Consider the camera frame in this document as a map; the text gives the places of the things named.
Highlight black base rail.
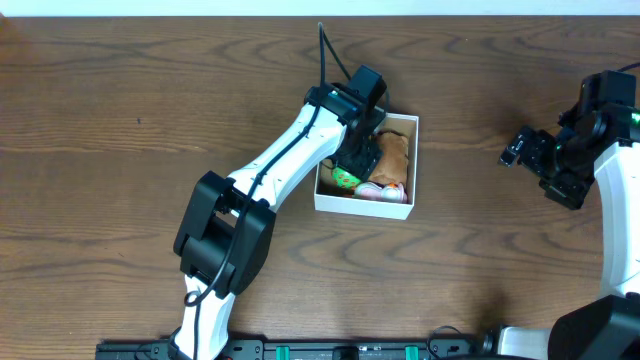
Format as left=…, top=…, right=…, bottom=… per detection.
left=95, top=327, right=494, bottom=360

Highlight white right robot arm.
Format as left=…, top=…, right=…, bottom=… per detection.
left=485, top=105, right=639, bottom=359

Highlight green ball with numbers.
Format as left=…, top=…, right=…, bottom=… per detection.
left=331, top=167, right=362, bottom=190

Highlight pink white duck toy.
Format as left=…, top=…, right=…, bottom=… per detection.
left=354, top=182, right=408, bottom=204

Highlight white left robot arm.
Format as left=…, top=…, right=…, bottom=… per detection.
left=169, top=83, right=389, bottom=359

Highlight brown plush toy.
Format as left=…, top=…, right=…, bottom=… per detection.
left=368, top=132, right=409, bottom=185

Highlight white cardboard box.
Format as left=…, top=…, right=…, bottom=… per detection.
left=314, top=113, right=419, bottom=220

